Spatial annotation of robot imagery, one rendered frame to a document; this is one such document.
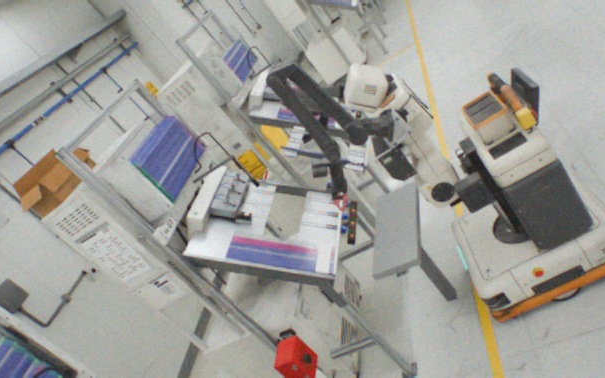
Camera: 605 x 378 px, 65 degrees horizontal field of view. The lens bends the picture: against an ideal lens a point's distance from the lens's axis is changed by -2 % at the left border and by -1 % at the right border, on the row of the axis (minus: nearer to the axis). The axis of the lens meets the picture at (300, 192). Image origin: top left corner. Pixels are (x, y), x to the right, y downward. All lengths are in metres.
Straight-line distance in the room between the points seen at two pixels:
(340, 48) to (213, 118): 3.67
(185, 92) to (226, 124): 0.36
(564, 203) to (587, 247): 0.24
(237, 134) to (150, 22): 2.35
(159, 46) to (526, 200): 4.35
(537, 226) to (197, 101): 2.33
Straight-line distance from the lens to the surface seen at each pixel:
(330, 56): 6.96
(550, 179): 2.15
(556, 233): 2.31
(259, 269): 2.24
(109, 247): 2.42
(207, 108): 3.51
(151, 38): 5.61
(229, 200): 2.50
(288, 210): 3.83
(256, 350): 2.70
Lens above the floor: 1.94
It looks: 23 degrees down
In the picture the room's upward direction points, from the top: 41 degrees counter-clockwise
